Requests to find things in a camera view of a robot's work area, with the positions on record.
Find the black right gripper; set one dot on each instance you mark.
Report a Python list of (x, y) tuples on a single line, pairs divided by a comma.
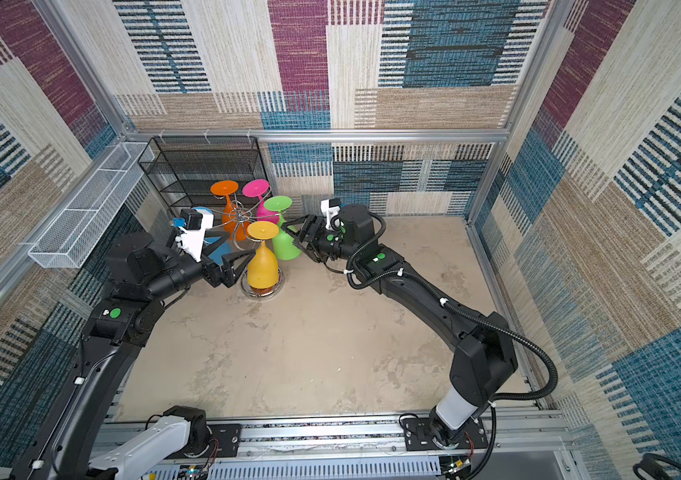
[(309, 222)]

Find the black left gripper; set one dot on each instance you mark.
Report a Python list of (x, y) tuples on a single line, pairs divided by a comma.
[(226, 277)]

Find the yellow plastic wine glass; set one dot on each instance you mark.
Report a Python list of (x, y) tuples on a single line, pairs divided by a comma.
[(263, 269)]

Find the blue plastic wine glass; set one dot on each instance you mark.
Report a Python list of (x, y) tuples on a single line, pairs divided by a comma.
[(215, 240)]

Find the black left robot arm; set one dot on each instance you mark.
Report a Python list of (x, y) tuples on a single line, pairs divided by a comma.
[(147, 277)]

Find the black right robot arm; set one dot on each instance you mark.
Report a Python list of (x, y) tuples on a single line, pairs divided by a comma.
[(484, 357)]

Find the green plastic wine glass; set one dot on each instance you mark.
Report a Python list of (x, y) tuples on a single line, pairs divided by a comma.
[(283, 243)]

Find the orange plastic wine glass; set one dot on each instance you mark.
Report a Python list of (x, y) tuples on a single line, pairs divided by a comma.
[(235, 217)]

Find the pink plastic wine glass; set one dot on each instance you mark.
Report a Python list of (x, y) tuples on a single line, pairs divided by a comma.
[(258, 189)]

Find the chrome wire wine glass rack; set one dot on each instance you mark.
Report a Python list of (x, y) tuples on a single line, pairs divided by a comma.
[(253, 244)]

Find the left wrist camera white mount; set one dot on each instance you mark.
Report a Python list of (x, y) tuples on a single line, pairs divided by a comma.
[(192, 226)]

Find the black wire shelf rack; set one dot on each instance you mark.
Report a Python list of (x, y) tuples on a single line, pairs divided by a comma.
[(182, 169)]

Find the white wire mesh basket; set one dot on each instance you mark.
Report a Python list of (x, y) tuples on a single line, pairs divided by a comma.
[(74, 233)]

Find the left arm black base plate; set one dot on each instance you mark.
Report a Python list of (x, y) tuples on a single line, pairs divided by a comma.
[(220, 441)]

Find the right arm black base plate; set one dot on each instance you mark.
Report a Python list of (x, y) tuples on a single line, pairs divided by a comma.
[(423, 434)]

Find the aluminium front rail frame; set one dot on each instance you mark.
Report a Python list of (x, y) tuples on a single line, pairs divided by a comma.
[(525, 443)]

